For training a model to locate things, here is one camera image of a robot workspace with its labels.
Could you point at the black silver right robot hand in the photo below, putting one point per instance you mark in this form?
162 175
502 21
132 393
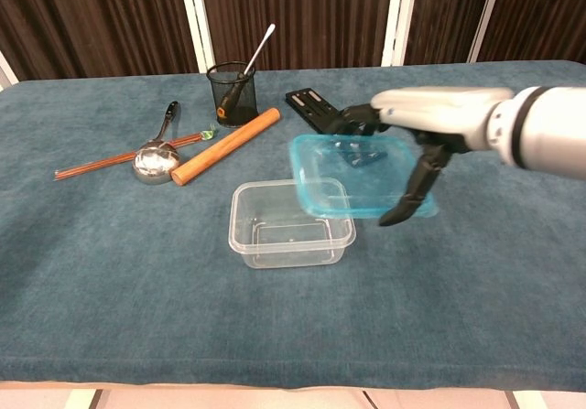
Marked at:
439 109

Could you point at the blue plastic lid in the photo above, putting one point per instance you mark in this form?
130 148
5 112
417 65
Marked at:
329 189

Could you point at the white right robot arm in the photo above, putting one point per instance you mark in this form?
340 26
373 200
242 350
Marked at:
549 125

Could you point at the clear plastic container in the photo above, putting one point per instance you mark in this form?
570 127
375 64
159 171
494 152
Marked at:
256 226

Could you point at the black folding laptop stand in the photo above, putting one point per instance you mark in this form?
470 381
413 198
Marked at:
311 104

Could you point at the black mesh pen holder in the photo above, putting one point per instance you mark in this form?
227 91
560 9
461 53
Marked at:
233 102

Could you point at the wooden rolling pin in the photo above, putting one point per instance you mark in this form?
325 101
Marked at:
224 146

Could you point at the teal table cloth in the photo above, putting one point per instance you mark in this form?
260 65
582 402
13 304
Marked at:
137 290

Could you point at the packaged brown chopsticks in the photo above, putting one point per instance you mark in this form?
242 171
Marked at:
91 166

